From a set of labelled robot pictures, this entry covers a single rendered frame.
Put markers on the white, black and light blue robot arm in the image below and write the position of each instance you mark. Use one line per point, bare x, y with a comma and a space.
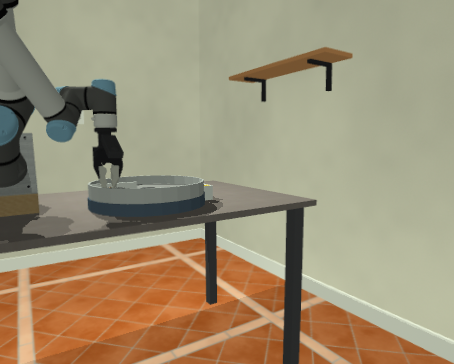
61, 115

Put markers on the grey round turntable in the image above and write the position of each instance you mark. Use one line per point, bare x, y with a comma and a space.
154, 195

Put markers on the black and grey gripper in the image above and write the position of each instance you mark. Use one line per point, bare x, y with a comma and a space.
101, 159

